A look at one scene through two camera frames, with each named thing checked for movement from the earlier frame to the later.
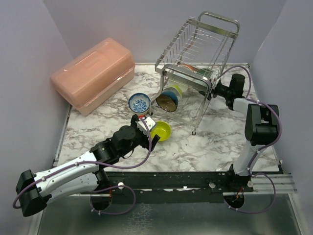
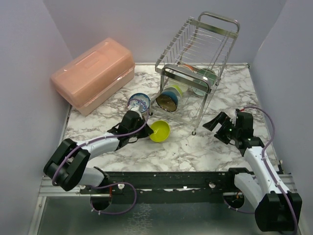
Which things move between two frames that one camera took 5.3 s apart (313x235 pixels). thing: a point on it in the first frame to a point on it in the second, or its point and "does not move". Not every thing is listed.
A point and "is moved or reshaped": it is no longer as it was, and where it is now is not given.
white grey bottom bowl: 183,88 does not move
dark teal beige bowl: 167,101 does not move
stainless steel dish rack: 190,65 does not move
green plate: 205,71 is moved or reshaped
